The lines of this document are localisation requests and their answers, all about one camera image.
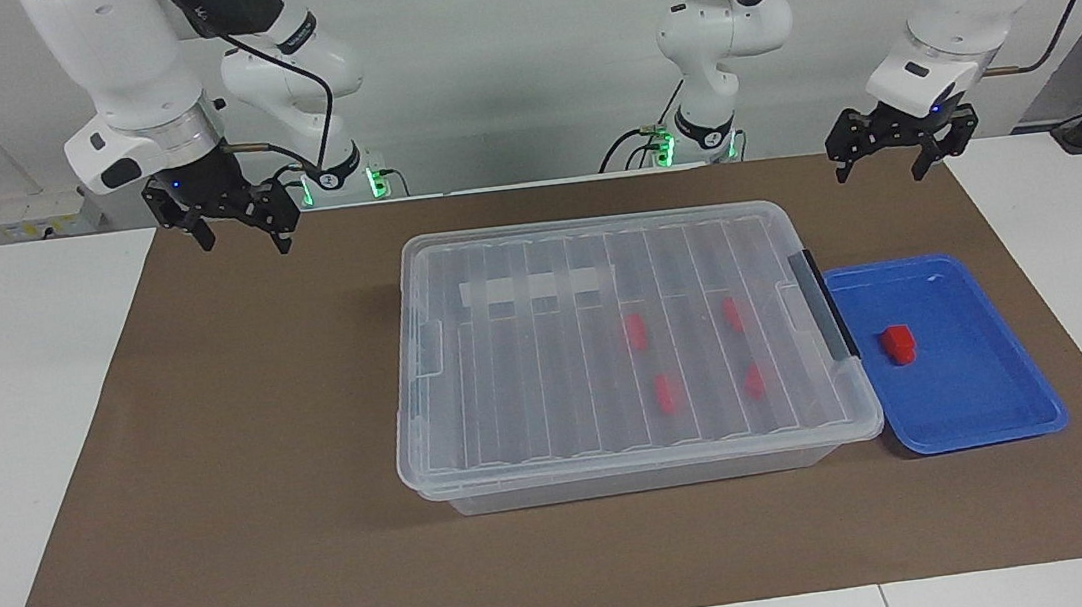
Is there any clear plastic storage box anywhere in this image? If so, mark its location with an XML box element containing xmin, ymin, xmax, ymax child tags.
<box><xmin>377</xmin><ymin>190</ymin><xmax>890</xmax><ymax>524</ymax></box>

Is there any black box latch handle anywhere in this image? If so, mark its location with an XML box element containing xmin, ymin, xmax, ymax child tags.
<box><xmin>786</xmin><ymin>245</ymin><xmax>861</xmax><ymax>366</ymax></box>

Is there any white wall socket strip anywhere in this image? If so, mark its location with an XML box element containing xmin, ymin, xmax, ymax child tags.
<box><xmin>0</xmin><ymin>183</ymin><xmax>108</xmax><ymax>245</ymax></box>

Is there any clear ribbed plastic lid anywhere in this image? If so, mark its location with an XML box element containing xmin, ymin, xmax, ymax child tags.
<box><xmin>372</xmin><ymin>188</ymin><xmax>891</xmax><ymax>506</ymax></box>

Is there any black base cable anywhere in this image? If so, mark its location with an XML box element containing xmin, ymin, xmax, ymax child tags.
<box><xmin>590</xmin><ymin>77</ymin><xmax>694</xmax><ymax>176</ymax></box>

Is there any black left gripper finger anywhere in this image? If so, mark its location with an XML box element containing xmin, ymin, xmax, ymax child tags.
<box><xmin>908</xmin><ymin>131</ymin><xmax>961</xmax><ymax>183</ymax></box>
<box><xmin>829</xmin><ymin>145</ymin><xmax>866</xmax><ymax>186</ymax></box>

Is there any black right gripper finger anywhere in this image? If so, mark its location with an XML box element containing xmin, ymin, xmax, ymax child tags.
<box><xmin>262</xmin><ymin>209</ymin><xmax>303</xmax><ymax>258</ymax></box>
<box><xmin>183</xmin><ymin>210</ymin><xmax>221</xmax><ymax>255</ymax></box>

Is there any blue plastic tray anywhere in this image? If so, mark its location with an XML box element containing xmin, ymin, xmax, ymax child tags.
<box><xmin>820</xmin><ymin>241</ymin><xmax>1072</xmax><ymax>466</ymax></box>

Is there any brown table mat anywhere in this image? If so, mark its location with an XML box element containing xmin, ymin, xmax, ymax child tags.
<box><xmin>0</xmin><ymin>125</ymin><xmax>1082</xmax><ymax>607</ymax></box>

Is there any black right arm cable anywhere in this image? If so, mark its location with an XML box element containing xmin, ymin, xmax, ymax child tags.
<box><xmin>157</xmin><ymin>0</ymin><xmax>345</xmax><ymax>198</ymax></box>

